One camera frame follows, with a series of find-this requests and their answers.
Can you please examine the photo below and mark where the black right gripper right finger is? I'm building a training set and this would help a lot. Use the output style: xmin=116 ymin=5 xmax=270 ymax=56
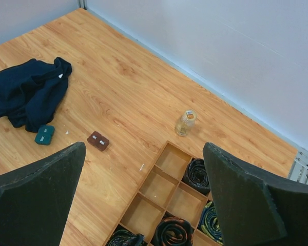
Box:
xmin=203 ymin=142 xmax=308 ymax=245

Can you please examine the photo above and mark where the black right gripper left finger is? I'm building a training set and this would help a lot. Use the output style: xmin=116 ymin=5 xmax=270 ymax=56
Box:
xmin=0 ymin=142 xmax=86 ymax=245

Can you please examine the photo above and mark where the red pill organizer box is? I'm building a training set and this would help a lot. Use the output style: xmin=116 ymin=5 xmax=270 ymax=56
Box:
xmin=87 ymin=131 xmax=110 ymax=152

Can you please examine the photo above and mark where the clear pill bottle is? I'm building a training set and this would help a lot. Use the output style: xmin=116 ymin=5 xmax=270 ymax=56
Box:
xmin=175 ymin=109 xmax=197 ymax=136

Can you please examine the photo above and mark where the teal pill organizer box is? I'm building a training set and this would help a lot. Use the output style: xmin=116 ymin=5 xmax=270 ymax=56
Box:
xmin=34 ymin=125 xmax=55 ymax=146

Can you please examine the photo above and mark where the wooden compartment tray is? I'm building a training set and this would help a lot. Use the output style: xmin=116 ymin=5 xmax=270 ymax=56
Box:
xmin=104 ymin=141 xmax=218 ymax=245

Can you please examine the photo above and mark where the dark navy cloth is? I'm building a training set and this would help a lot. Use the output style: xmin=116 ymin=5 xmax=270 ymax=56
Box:
xmin=0 ymin=57 xmax=72 ymax=133

